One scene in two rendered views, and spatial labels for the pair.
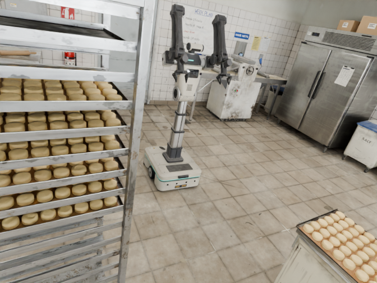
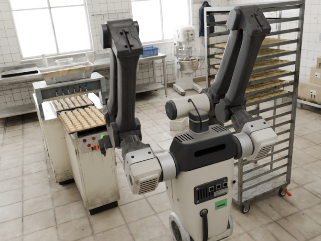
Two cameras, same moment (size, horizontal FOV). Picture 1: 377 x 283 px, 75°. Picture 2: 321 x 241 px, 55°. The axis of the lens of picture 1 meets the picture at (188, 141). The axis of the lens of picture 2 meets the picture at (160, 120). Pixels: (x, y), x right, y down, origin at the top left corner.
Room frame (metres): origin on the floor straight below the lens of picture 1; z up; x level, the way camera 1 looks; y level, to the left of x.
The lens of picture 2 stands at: (3.53, 0.19, 1.89)
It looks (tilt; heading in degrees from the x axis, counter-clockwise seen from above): 21 degrees down; 190
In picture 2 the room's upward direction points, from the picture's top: 5 degrees counter-clockwise
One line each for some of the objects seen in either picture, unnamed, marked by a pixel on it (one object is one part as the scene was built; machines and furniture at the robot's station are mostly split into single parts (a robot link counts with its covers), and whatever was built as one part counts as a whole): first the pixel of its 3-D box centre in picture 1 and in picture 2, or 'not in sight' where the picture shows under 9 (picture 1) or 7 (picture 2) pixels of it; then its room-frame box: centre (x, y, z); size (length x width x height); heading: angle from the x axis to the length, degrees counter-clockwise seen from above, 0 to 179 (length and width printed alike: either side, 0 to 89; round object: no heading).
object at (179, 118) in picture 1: (178, 128); not in sight; (2.53, 0.15, 0.65); 0.11 x 0.11 x 0.40; 31
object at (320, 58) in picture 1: (329, 90); not in sight; (4.96, -2.48, 1.02); 1.40 x 0.90 x 2.05; 31
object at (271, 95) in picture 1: (276, 100); not in sight; (6.18, -1.97, 0.33); 0.54 x 0.53 x 0.66; 31
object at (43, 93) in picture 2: not in sight; (70, 94); (0.42, -1.32, 1.01); 0.72 x 0.33 x 0.34; 124
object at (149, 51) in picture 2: not in sight; (147, 51); (-2.86, -1.06, 0.95); 0.40 x 0.30 x 0.14; 124
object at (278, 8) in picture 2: not in sight; (271, 9); (0.92, 0.68, 1.77); 0.64 x 0.03 x 0.03; 125
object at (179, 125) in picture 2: not in sight; (178, 122); (-1.03, -0.29, 0.08); 0.30 x 0.22 x 0.16; 166
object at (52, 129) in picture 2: not in sight; (72, 130); (0.02, -1.58, 0.42); 1.28 x 0.72 x 0.84; 34
